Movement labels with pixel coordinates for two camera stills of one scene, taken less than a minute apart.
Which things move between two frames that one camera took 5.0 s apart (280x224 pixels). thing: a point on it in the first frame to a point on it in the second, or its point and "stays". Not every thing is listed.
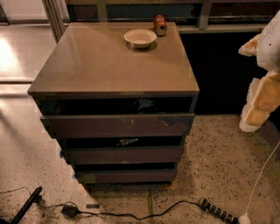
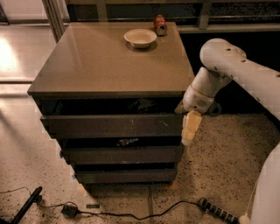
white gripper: [270, 48] to [196, 101]
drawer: [123, 155] stays
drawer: [69, 126] stays
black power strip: [218, 211] stays
